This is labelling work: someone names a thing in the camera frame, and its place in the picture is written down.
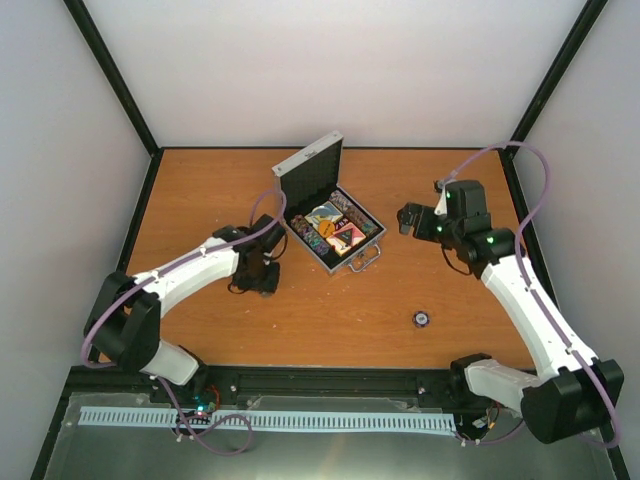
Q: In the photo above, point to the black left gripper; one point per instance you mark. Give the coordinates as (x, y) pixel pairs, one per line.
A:
(270, 285)

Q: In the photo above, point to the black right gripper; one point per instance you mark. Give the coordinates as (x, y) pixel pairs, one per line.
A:
(421, 230)

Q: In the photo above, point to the black triangular dealer token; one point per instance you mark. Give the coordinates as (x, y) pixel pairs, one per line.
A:
(349, 235)

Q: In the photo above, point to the red playing card deck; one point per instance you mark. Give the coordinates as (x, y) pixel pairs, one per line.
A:
(340, 248)

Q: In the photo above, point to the blue playing card deck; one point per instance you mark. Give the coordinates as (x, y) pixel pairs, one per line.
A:
(324, 212)

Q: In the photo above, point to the silver aluminium poker case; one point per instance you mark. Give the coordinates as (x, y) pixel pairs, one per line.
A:
(307, 178)

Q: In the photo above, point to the blue white chip stack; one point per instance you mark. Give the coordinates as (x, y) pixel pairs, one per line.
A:
(421, 319)

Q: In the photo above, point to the yellow blind button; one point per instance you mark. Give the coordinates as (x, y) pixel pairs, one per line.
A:
(326, 228)

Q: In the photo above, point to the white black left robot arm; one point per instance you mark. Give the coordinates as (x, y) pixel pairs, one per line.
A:
(125, 322)

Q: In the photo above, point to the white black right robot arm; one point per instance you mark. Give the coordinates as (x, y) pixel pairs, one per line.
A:
(571, 390)

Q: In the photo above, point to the right chip row in case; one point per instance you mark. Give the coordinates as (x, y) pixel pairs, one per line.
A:
(354, 213)

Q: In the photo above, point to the chip row in case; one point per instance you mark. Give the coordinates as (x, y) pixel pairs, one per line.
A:
(310, 236)
(354, 213)

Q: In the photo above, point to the left chip row in case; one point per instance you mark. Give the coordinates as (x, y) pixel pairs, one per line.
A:
(310, 236)

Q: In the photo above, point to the green led circuit board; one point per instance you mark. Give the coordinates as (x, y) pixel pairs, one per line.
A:
(207, 402)

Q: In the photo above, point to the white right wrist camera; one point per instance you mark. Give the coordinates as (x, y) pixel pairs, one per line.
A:
(440, 186)

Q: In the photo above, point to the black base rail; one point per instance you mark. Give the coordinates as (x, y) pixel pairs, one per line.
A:
(429, 389)

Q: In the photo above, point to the light blue cable duct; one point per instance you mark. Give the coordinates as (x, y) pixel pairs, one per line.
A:
(273, 421)

